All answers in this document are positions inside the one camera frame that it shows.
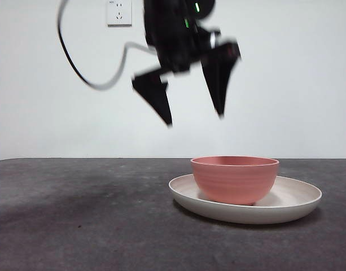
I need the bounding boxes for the white wall socket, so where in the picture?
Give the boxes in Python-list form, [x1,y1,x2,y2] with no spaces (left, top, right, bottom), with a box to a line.
[106,0,133,28]

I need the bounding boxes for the white round plate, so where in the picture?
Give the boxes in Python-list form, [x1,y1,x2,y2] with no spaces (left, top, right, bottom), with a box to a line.
[168,173,323,225]

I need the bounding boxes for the black and grey cable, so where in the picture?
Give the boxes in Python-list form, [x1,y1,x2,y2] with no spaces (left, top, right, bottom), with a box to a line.
[57,0,160,91]

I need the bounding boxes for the red ribbed bowl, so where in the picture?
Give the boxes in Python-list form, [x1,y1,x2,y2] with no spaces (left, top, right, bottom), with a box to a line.
[190,155,280,206]

